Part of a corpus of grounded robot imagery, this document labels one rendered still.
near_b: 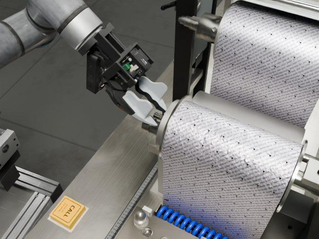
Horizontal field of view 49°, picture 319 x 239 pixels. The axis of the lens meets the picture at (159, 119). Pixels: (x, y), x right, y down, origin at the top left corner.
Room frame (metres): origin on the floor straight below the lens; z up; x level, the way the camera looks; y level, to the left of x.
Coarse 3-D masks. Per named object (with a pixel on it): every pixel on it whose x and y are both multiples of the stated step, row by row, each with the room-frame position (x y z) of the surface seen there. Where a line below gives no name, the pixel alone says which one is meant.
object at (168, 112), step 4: (176, 100) 0.51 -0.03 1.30; (172, 104) 0.49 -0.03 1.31; (176, 104) 0.49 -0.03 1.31; (168, 108) 0.48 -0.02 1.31; (172, 108) 0.48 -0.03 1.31; (168, 112) 0.47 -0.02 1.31; (164, 116) 0.46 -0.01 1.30; (168, 116) 0.46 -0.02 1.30; (164, 120) 0.45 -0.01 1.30; (160, 124) 0.45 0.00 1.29; (164, 124) 0.45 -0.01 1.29; (160, 128) 0.44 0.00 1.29; (160, 132) 0.44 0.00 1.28; (156, 136) 0.44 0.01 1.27; (160, 136) 0.43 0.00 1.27; (156, 140) 0.43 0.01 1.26; (156, 144) 0.43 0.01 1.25; (300, 152) 0.37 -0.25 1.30; (296, 164) 0.35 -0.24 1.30; (292, 172) 0.33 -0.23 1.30; (284, 192) 0.31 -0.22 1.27; (280, 200) 0.31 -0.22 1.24
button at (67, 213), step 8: (64, 200) 0.48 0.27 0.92; (72, 200) 0.48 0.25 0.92; (56, 208) 0.46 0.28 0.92; (64, 208) 0.46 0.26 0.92; (72, 208) 0.46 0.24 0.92; (80, 208) 0.46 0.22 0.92; (56, 216) 0.43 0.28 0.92; (64, 216) 0.43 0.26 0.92; (72, 216) 0.43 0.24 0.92; (80, 216) 0.44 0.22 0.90; (64, 224) 0.41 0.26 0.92; (72, 224) 0.41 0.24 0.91
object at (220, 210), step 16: (176, 176) 0.40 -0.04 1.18; (192, 176) 0.38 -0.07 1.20; (176, 192) 0.40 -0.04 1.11; (192, 192) 0.38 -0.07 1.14; (208, 192) 0.37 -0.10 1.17; (224, 192) 0.35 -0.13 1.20; (176, 208) 0.40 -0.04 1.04; (192, 208) 0.38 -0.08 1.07; (208, 208) 0.36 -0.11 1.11; (224, 208) 0.35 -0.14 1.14; (240, 208) 0.33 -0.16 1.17; (256, 208) 0.32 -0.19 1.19; (208, 224) 0.36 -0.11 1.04; (224, 224) 0.34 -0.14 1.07; (240, 224) 0.33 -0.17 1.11; (256, 224) 0.31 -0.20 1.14
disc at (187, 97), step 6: (186, 96) 0.50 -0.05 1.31; (180, 102) 0.48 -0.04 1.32; (174, 108) 0.46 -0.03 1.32; (174, 114) 0.45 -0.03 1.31; (168, 120) 0.44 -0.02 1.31; (168, 126) 0.43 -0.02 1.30; (162, 138) 0.42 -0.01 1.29; (162, 144) 0.41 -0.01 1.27; (162, 150) 0.41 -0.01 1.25; (162, 156) 0.41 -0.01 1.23
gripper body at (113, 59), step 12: (108, 24) 0.55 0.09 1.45; (96, 36) 0.53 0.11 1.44; (108, 36) 0.54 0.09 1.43; (84, 48) 0.52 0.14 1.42; (96, 48) 0.55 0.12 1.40; (108, 48) 0.52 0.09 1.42; (120, 48) 0.53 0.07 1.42; (132, 48) 0.55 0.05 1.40; (108, 60) 0.53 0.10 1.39; (120, 60) 0.50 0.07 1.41; (132, 60) 0.52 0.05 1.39; (144, 60) 0.53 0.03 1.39; (108, 72) 0.50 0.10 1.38; (120, 72) 0.50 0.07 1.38; (132, 72) 0.49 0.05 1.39; (144, 72) 0.51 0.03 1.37; (108, 84) 0.51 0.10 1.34; (120, 84) 0.50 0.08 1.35; (132, 84) 0.48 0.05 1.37
